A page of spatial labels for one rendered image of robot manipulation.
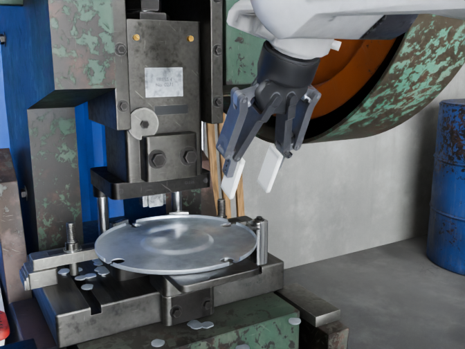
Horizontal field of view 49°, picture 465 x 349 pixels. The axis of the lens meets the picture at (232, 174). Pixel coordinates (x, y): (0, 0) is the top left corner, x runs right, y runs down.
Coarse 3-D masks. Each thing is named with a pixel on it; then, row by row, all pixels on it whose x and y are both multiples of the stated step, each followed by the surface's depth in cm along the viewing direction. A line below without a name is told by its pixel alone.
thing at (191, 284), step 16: (208, 272) 80; (224, 272) 80; (240, 272) 80; (256, 272) 81; (160, 288) 89; (176, 288) 77; (192, 288) 76; (208, 288) 92; (176, 304) 89; (192, 304) 91; (208, 304) 91; (176, 320) 90
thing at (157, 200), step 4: (148, 196) 100; (152, 196) 100; (156, 196) 100; (160, 196) 100; (164, 196) 102; (140, 200) 101; (144, 200) 100; (148, 200) 100; (152, 200) 100; (156, 200) 100; (160, 200) 100; (164, 200) 102; (140, 204) 101; (144, 204) 100; (148, 204) 100; (152, 204) 100; (156, 204) 100; (160, 204) 101
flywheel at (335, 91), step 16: (352, 48) 100; (368, 48) 91; (384, 48) 88; (320, 64) 108; (336, 64) 104; (352, 64) 95; (368, 64) 92; (384, 64) 90; (320, 80) 109; (336, 80) 100; (352, 80) 96; (368, 80) 92; (336, 96) 100; (352, 96) 96; (320, 112) 105; (336, 112) 103
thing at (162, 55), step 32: (128, 32) 85; (160, 32) 88; (192, 32) 91; (160, 64) 89; (192, 64) 92; (160, 96) 90; (192, 96) 93; (160, 128) 91; (192, 128) 94; (128, 160) 90; (160, 160) 88; (192, 160) 91
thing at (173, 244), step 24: (168, 216) 106; (192, 216) 106; (96, 240) 91; (120, 240) 93; (144, 240) 92; (168, 240) 91; (192, 240) 91; (216, 240) 93; (240, 240) 93; (120, 264) 82; (144, 264) 82; (168, 264) 82; (192, 264) 82; (216, 264) 82
